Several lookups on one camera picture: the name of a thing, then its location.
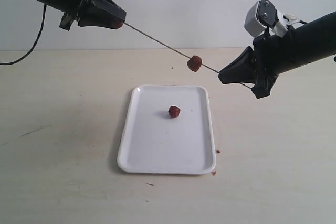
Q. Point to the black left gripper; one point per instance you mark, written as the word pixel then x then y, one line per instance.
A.
pixel 90 13

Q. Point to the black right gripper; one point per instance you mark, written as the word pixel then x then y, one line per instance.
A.
pixel 276 56

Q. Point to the thin metal skewer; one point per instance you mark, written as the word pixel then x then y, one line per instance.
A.
pixel 167 46

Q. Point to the dark red date front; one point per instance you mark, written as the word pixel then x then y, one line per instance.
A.
pixel 194 63

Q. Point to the dark red date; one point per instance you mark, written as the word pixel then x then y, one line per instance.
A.
pixel 174 111
pixel 194 63
pixel 116 24

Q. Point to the dark red date back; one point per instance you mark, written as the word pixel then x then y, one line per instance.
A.
pixel 174 111

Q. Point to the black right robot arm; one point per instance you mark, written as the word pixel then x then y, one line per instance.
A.
pixel 312 41

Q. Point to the white rectangular plastic tray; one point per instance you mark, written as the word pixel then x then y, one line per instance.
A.
pixel 154 143

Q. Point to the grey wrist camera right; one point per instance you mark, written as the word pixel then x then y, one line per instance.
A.
pixel 263 15

